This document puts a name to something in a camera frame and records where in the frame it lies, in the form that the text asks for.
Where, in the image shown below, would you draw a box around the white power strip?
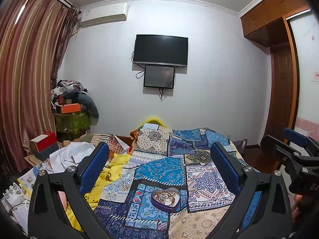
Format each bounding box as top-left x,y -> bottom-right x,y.
0,183 -> 28,205

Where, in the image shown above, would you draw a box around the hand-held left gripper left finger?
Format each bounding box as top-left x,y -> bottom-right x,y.
27,141 -> 110,239

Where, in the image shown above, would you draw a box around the orange box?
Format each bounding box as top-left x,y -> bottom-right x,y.
60,103 -> 82,114

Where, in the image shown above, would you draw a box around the green cloth covered stand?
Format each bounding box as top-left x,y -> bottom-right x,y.
54,112 -> 91,136

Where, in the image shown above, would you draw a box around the striped brown curtain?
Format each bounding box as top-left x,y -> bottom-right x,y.
0,0 -> 80,177

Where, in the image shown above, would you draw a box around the red box with white lid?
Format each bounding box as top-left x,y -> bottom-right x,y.
30,132 -> 57,153

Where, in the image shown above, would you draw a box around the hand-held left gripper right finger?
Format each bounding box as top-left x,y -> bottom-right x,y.
210,142 -> 294,239

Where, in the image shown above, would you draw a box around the white wardrobe door panel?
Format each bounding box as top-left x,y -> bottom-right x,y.
289,12 -> 319,140

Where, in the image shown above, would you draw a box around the wooden overhead cabinet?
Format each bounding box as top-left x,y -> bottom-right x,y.
240,0 -> 312,48

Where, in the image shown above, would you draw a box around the dark wooden door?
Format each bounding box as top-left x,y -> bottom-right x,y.
264,42 -> 296,142

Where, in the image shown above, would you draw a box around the white air conditioner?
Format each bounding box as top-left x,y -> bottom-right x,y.
80,2 -> 129,27

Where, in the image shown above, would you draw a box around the small black wall monitor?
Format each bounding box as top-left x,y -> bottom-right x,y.
143,65 -> 175,89

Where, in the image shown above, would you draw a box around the dark purple cushion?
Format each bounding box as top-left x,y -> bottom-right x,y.
233,139 -> 249,155

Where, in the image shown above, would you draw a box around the patchwork printed blanket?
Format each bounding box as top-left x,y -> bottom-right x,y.
92,123 -> 265,239

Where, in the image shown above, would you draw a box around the black wall television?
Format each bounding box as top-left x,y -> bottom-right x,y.
132,34 -> 188,68

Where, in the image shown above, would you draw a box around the brown cardboard piece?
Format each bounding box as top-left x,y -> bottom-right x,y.
24,154 -> 43,166

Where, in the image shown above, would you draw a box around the grey-green cushion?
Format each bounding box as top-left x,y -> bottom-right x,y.
80,96 -> 99,119

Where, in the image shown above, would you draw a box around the striped brown cloth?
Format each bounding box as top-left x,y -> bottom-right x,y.
82,132 -> 130,155

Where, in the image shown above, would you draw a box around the heart-shaped purple tin box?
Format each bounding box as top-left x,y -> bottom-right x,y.
150,187 -> 180,214

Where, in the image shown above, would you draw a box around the person's right hand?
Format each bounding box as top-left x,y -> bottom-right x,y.
290,195 -> 301,227

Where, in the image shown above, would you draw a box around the printed paper sheets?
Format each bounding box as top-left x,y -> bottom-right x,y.
17,166 -> 48,200

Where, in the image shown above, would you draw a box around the pile of clothes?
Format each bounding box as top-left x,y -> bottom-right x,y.
51,80 -> 89,105

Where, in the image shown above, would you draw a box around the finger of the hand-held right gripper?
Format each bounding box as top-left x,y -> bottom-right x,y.
260,135 -> 319,178
283,127 -> 319,155

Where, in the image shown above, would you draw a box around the dark grey box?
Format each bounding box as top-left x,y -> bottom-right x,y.
33,143 -> 59,161

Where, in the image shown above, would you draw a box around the beaded bracelets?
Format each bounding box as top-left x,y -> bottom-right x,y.
153,190 -> 176,204

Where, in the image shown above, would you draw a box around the white cloth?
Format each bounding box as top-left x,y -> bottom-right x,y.
41,141 -> 102,175

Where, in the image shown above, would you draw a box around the yellow cloth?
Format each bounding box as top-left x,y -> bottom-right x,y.
66,153 -> 136,232

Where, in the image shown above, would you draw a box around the black hanging cable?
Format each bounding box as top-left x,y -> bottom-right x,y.
159,87 -> 175,102

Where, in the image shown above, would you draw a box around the yellow pillow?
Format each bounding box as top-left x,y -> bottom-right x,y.
142,116 -> 168,128

